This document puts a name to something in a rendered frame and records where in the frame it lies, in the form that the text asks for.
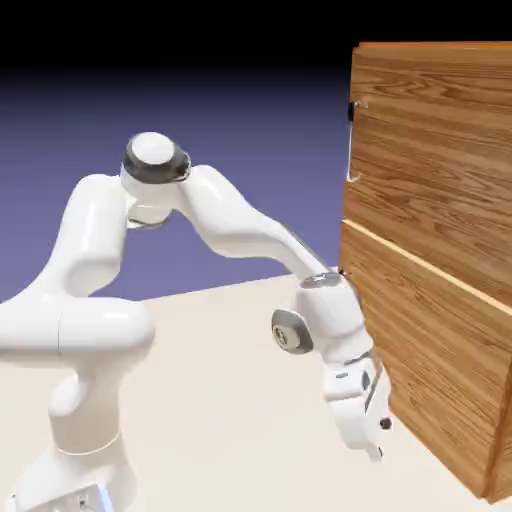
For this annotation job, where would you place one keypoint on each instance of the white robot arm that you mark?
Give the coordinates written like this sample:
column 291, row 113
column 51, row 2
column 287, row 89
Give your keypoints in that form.
column 224, row 224

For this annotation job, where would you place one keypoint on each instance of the short wood cabinet door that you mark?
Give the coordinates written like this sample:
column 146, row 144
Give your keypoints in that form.
column 436, row 352

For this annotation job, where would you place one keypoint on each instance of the tall wood cabinet door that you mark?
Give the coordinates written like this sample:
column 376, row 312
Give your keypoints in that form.
column 432, row 160

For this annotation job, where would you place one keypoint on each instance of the light wood cabinet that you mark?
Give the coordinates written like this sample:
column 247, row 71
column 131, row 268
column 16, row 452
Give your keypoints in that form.
column 440, row 280

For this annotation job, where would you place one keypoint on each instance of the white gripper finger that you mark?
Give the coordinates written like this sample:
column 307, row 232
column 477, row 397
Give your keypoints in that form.
column 376, row 452
column 386, row 423

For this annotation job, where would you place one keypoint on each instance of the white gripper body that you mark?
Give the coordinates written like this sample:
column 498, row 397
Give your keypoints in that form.
column 360, row 428

